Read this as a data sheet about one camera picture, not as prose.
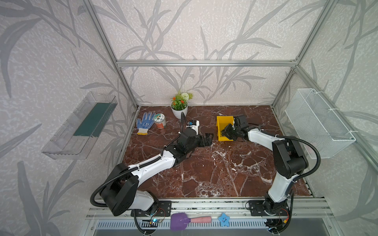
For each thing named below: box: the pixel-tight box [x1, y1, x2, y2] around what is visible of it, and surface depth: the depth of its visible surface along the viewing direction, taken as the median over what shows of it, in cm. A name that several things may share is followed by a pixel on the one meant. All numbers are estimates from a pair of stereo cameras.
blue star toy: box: [218, 212, 231, 228], surface depth 71 cm
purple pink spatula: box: [170, 212, 213, 232], surface depth 71 cm
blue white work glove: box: [136, 111, 156, 136], surface depth 111 cm
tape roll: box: [153, 113, 166, 129], surface depth 104 cm
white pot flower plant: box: [170, 90, 193, 119], surface depth 107 cm
